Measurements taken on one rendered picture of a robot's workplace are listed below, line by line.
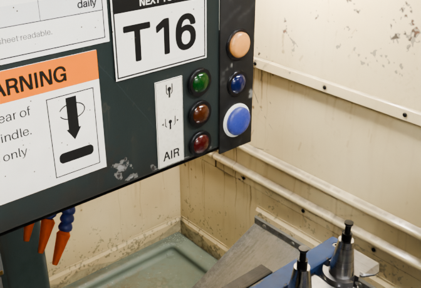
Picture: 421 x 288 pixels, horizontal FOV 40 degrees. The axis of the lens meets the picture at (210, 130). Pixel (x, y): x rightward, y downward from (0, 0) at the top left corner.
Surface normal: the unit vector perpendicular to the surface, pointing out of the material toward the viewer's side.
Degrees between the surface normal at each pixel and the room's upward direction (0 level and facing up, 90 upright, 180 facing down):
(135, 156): 90
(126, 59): 90
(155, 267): 0
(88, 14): 90
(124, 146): 90
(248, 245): 24
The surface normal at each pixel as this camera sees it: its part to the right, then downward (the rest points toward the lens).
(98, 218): 0.65, 0.32
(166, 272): 0.00, -0.90
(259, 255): -0.31, -0.71
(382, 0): -0.76, 0.28
